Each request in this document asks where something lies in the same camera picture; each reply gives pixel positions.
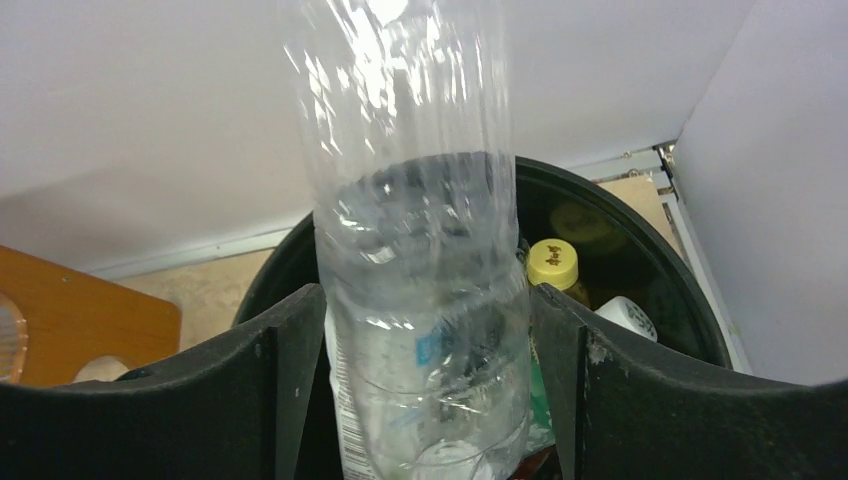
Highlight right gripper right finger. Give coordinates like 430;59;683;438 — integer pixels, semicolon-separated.
531;285;847;479

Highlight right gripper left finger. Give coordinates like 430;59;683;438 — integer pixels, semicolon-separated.
1;284;326;479

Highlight black ribbed waste bin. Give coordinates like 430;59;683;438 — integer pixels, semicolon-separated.
233;156;733;370

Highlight yellow honey pomelo bottle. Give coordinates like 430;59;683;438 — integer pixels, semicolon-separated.
526;238;590;307

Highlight clear unlabelled bottle white cap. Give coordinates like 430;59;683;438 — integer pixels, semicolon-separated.
280;1;531;479

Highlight light green label bottle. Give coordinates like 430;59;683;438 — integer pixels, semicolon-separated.
526;333;555;454

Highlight gold and red drink bottle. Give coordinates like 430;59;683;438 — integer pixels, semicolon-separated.
595;296;658;342

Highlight white label clear bottle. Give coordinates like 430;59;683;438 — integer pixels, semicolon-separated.
324;309;376;480

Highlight wooden three-tier shelf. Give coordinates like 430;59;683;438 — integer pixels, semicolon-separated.
1;247;182;387

